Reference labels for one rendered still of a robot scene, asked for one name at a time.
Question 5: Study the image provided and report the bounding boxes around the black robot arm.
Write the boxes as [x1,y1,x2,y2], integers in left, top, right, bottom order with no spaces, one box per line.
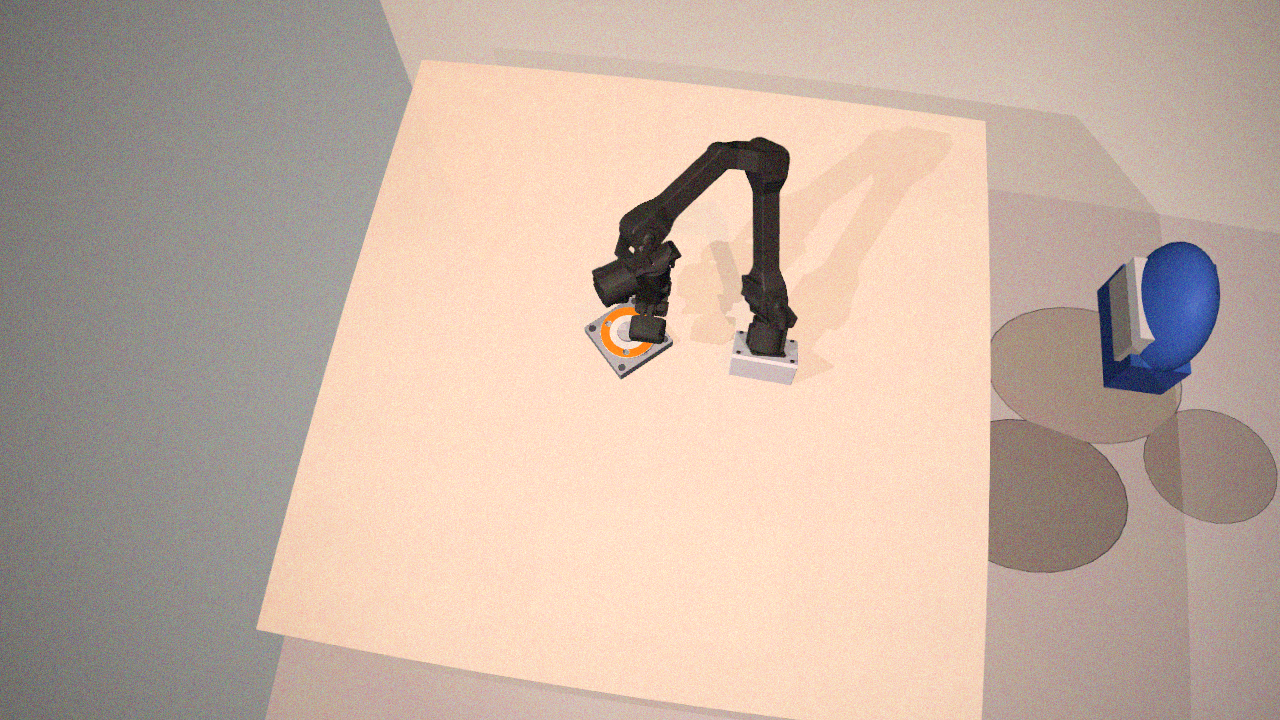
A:
[593,136,797,357]

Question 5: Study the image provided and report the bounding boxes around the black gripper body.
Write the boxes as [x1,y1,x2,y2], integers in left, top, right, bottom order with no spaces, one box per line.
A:
[628,277,671,345]

